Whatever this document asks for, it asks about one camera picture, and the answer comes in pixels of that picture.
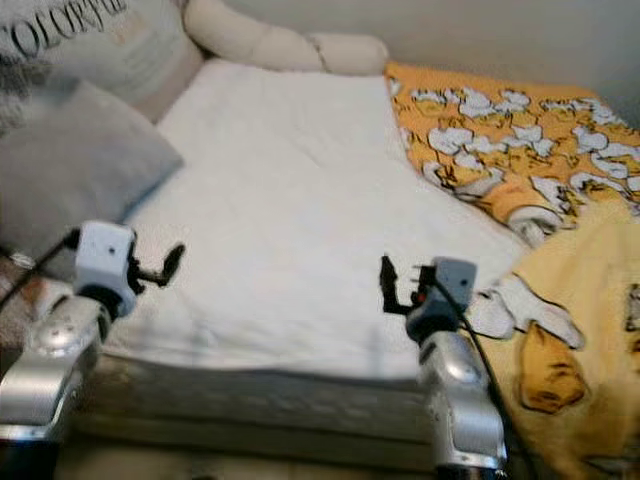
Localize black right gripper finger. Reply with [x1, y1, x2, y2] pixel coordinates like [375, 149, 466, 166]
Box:
[379, 255, 404, 313]

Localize beige knotted bolster pillow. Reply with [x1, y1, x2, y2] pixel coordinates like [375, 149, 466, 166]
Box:
[183, 0, 391, 77]

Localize grey quilted mattress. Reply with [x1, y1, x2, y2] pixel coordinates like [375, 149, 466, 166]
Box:
[60, 350, 451, 471]

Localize swirl patterned white pillow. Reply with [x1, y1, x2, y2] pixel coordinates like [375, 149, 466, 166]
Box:
[0, 0, 204, 131]

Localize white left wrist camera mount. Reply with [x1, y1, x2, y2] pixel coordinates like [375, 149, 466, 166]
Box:
[75, 222, 138, 319]

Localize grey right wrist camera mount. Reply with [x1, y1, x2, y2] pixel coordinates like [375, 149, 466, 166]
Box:
[433, 257, 478, 306]

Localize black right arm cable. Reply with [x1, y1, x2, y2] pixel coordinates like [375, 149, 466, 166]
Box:
[430, 270, 541, 480]

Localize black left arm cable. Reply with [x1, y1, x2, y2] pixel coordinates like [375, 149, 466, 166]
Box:
[0, 230, 81, 306]

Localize orange cartoon duck blanket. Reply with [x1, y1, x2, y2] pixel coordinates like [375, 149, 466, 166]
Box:
[385, 62, 640, 480]

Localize white quilted mattress pad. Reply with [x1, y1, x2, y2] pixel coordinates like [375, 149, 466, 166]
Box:
[105, 58, 536, 381]

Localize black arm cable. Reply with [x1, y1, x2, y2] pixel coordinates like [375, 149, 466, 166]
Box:
[430, 270, 541, 480]
[0, 230, 81, 306]

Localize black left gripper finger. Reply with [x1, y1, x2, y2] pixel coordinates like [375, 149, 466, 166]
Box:
[158, 243, 187, 288]

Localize grey square pillow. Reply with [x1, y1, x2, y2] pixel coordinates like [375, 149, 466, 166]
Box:
[0, 80, 186, 286]

